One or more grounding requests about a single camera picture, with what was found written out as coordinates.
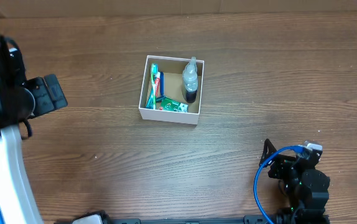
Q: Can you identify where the teal toothpaste tube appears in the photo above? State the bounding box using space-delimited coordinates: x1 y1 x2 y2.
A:
146 72 160 110

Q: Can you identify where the clear bottle dark liquid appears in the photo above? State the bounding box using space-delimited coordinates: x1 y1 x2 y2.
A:
182 57 198 103

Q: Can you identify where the green white toothbrush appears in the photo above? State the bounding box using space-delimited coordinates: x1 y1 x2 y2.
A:
151 63 158 110

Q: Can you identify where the green soap packet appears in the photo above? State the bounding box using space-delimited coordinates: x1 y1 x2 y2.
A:
155 96 188 113

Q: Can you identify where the blue disposable razor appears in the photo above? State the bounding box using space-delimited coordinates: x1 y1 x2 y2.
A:
155 72 165 103

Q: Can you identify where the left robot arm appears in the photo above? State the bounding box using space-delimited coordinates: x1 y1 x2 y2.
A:
0 74 68 223

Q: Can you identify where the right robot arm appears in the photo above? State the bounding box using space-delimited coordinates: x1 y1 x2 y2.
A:
253 139 330 224

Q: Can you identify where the white cardboard box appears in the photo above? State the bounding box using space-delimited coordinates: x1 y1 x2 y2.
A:
139 55 205 125

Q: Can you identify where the right blue cable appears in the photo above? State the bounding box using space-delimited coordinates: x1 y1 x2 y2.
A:
253 145 307 224

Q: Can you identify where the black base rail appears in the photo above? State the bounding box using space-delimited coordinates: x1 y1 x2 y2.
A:
55 211 269 224

